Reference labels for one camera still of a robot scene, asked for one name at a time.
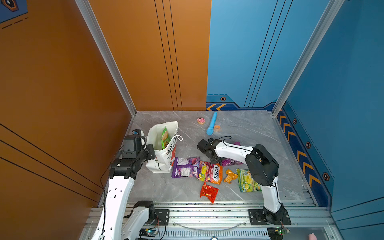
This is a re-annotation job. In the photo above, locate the pink object bottom right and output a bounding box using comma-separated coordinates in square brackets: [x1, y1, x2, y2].
[308, 233, 318, 240]

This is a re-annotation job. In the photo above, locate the orange Fox's fruits candy bag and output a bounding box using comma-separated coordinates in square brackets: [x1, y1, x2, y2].
[197, 162, 223, 185]

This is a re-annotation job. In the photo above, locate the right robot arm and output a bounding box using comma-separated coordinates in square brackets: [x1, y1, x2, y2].
[197, 139, 291, 225]

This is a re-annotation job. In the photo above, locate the aluminium corner post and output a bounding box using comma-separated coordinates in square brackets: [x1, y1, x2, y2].
[75, 0, 137, 117]
[272, 0, 345, 117]

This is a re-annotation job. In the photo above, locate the magenta grape candy bag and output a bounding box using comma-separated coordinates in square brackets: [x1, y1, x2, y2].
[219, 141, 244, 167]

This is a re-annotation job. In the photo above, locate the right green circuit board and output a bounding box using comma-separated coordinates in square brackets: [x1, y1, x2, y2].
[267, 229, 291, 240]

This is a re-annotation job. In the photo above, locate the right aluminium corner post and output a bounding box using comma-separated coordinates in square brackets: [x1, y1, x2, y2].
[272, 0, 345, 117]

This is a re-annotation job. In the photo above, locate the left green circuit board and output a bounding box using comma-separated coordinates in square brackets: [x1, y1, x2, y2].
[139, 228, 159, 239]

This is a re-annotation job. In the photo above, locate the green circuit board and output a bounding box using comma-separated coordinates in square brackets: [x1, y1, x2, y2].
[139, 228, 159, 239]
[267, 229, 291, 240]

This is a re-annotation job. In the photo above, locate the left aluminium corner post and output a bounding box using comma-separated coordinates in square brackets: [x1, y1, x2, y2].
[75, 0, 137, 117]

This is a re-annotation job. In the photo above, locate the blue toy microphone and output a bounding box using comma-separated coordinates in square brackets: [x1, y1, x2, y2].
[206, 112, 217, 136]

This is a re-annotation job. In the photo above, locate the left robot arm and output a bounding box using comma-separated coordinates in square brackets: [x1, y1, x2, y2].
[92, 129, 156, 240]

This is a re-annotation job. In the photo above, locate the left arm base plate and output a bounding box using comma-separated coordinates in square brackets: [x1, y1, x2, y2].
[144, 209, 170, 226]

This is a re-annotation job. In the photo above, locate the small orange snack packet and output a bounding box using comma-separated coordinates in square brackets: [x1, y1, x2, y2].
[224, 169, 238, 184]

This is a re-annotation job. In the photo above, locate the purple Fox's candy bag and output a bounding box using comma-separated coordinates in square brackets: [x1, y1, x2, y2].
[171, 157, 200, 179]

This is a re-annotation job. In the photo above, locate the aluminium front rail frame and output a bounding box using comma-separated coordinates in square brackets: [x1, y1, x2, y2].
[78, 201, 344, 240]

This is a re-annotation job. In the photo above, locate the green Fox's tea candy bag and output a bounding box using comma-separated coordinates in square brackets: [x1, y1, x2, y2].
[237, 169, 262, 193]

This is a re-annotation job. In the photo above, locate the white floral paper bag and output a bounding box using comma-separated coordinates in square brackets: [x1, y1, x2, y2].
[146, 121, 183, 174]

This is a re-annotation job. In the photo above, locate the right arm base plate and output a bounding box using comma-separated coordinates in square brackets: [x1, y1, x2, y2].
[248, 208, 292, 226]

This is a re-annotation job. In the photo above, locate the pink toy cupcake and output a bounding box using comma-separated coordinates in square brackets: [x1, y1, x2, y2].
[197, 118, 206, 125]

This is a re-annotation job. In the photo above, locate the green Lays chips bag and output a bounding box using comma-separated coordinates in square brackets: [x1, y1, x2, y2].
[161, 128, 171, 149]

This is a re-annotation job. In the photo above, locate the red foil snack packet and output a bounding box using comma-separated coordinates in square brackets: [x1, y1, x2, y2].
[200, 183, 219, 204]

